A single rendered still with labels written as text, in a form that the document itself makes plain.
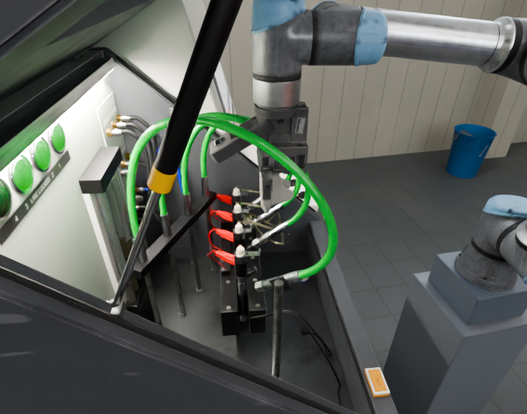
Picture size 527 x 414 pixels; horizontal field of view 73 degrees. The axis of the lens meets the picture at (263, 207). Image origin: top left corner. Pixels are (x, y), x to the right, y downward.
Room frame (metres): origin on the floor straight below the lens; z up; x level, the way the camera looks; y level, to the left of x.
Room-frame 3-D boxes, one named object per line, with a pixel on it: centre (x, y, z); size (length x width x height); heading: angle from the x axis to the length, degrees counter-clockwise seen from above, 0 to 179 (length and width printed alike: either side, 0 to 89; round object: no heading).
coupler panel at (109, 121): (0.79, 0.33, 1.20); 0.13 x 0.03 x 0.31; 6
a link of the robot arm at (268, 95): (0.58, -0.02, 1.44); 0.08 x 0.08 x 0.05
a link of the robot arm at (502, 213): (0.72, -0.62, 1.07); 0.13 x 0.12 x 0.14; 2
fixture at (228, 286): (0.69, 0.06, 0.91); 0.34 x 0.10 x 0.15; 6
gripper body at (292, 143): (0.58, -0.03, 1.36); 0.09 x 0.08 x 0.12; 96
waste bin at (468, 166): (3.00, -1.85, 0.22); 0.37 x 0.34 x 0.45; 102
